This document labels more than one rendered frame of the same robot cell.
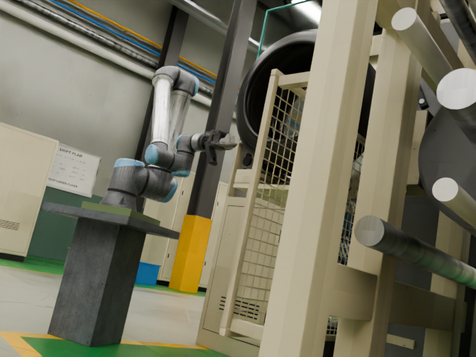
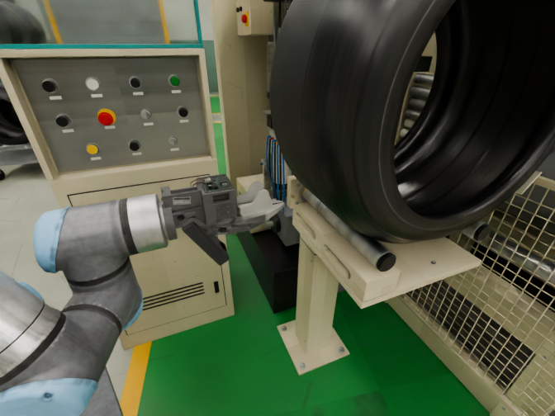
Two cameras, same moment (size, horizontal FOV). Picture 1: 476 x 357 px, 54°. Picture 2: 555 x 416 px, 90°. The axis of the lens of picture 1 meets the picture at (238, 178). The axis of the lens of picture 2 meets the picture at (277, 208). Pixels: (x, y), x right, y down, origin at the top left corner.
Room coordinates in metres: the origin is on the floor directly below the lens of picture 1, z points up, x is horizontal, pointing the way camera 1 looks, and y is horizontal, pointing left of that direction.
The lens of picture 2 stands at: (1.87, 0.46, 1.28)
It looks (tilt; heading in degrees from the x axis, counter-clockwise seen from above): 30 degrees down; 296
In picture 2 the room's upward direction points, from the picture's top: straight up
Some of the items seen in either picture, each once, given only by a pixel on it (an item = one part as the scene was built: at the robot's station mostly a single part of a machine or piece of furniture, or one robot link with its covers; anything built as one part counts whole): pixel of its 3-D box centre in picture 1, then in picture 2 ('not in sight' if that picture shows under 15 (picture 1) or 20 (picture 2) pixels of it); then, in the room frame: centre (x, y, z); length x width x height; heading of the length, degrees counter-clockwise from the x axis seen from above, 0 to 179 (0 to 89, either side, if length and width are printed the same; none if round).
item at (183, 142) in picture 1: (188, 143); (91, 235); (2.28, 0.28, 1.03); 0.12 x 0.09 x 0.10; 48
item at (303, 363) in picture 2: not in sight; (311, 338); (2.10, -0.40, 0.01); 0.27 x 0.27 x 0.02; 48
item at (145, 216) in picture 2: (201, 142); (150, 221); (2.22, 0.21, 1.03); 0.10 x 0.05 x 0.09; 138
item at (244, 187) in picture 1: (294, 197); (377, 239); (1.90, -0.24, 0.80); 0.37 x 0.36 x 0.02; 48
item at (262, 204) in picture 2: (227, 139); (263, 203); (2.08, 0.08, 1.03); 0.09 x 0.03 x 0.06; 48
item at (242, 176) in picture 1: (268, 187); (336, 239); (1.99, -0.14, 0.84); 0.36 x 0.09 x 0.06; 138
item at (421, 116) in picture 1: (412, 154); (437, 120); (1.81, -0.67, 1.05); 0.20 x 0.15 x 0.30; 138
